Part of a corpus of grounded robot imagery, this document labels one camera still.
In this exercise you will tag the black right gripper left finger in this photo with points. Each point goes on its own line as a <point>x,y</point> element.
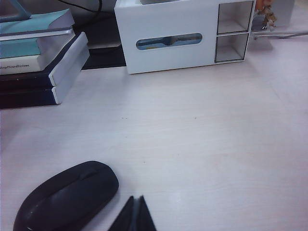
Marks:
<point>125,219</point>

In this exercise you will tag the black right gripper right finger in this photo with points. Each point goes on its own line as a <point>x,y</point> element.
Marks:
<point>144,219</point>

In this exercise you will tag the black computer mouse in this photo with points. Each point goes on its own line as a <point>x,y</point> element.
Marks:
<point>65,197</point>

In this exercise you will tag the white tissue box organizer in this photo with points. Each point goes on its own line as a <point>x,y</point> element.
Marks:
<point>168,57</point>

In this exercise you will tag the white book with text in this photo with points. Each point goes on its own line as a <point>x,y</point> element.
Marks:
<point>19,65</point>

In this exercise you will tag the teal cover book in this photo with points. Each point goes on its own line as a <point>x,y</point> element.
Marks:
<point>19,48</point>

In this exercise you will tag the light teal notebook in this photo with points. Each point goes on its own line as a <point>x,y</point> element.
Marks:
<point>43,18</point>

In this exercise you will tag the silver metal rod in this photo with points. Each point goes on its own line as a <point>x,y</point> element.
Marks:
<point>281,36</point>

